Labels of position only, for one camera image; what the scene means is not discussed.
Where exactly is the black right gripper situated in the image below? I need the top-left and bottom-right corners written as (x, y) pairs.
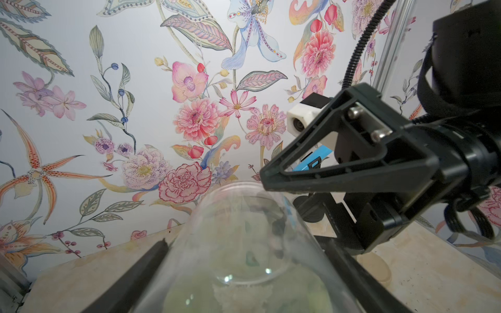
top-left (260, 83), bottom-right (470, 254)

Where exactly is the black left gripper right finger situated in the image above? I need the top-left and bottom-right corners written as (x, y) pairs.
top-left (317, 236), bottom-right (410, 313)

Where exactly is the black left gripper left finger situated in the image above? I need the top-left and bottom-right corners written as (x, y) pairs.
top-left (83, 239), bottom-right (170, 312)

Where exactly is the rice jar beige lid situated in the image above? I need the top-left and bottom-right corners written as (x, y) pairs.
top-left (133, 182), bottom-right (361, 312)

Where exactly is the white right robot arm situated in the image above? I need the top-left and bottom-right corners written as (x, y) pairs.
top-left (260, 1), bottom-right (500, 254)

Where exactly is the blue toy microphone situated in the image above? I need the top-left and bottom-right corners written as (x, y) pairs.
top-left (293, 146), bottom-right (333, 172)

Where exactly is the aluminium corner post left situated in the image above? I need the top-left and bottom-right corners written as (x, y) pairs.
top-left (1, 255), bottom-right (32, 313)

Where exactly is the aluminium corner post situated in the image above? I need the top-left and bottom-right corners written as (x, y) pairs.
top-left (1, 255), bottom-right (32, 313)
top-left (373, 0), bottom-right (416, 95)

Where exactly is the aluminium corner post right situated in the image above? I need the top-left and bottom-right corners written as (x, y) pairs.
top-left (373, 0), bottom-right (416, 95)

